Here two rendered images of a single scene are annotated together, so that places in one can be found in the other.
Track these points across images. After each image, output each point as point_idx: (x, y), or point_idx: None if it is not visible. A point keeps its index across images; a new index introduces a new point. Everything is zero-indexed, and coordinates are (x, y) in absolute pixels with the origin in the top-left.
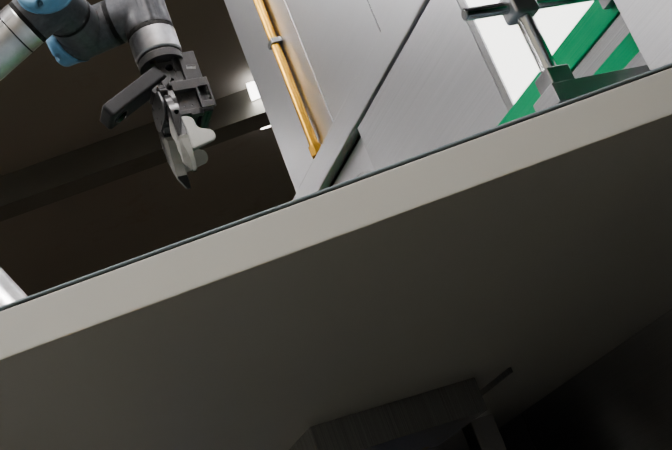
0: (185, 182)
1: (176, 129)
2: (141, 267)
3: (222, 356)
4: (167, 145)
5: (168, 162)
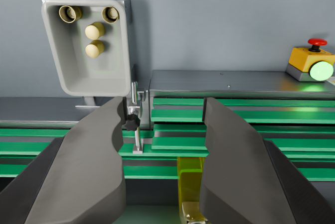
0: (203, 103)
1: (43, 149)
2: None
3: None
4: (225, 176)
5: (271, 144)
